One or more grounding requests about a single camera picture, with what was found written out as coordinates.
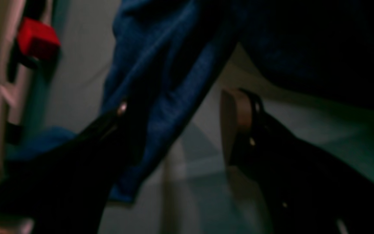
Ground light blue table cloth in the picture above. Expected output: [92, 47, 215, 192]
[21, 0, 374, 234]

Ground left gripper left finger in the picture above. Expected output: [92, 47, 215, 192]
[0, 102, 142, 234]

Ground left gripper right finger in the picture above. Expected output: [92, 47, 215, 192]
[220, 88, 374, 234]

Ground red cube block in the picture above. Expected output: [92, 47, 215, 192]
[16, 17, 61, 61]

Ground dark blue t-shirt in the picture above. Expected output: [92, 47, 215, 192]
[101, 0, 374, 203]

